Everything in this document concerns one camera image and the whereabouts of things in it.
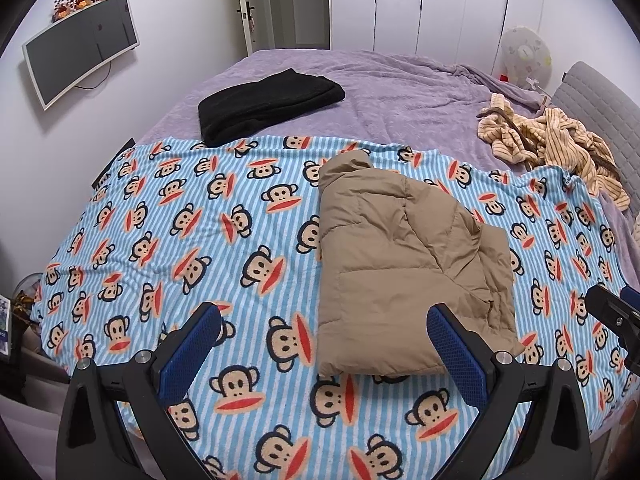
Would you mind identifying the grey quilted headboard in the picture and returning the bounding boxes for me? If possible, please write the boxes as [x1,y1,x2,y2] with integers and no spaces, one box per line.
[550,61,640,211]

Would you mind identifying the black flat object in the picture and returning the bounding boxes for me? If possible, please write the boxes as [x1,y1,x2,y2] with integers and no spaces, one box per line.
[91,137,137,191]

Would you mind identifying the black folded cloth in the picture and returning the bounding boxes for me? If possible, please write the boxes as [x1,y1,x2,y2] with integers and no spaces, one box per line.
[198,67,347,148]

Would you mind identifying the wall-mounted television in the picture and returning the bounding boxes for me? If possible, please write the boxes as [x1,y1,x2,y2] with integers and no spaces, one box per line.
[21,0,141,111]

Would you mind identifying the purple bedspread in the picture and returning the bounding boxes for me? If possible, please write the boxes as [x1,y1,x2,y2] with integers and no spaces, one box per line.
[135,49,640,241]

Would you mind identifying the standing fan with printed cover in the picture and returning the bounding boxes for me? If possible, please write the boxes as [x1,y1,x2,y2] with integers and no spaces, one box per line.
[492,25,553,93]

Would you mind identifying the blue striped monkey print blanket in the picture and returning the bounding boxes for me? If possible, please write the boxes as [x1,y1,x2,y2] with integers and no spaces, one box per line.
[32,135,633,480]

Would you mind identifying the khaki puffer jacket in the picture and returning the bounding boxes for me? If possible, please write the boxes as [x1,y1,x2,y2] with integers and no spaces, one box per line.
[317,151,526,378]

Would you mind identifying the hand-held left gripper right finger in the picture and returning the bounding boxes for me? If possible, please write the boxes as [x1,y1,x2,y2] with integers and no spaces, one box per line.
[426,302,593,480]

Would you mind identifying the white wardrobe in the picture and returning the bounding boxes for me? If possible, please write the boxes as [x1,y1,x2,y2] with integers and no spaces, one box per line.
[327,0,546,61]

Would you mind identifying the black television cable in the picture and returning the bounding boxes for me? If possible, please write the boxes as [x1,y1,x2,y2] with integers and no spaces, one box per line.
[75,67,112,91]

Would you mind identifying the beige striped fleece clothes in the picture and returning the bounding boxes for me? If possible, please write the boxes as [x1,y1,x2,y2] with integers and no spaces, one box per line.
[475,92,632,211]

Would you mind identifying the blue printed box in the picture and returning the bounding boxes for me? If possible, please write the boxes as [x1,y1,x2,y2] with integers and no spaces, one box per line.
[0,294,14,361]

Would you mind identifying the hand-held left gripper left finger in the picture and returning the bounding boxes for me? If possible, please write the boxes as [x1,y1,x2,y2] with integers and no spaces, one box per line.
[56,301,223,480]

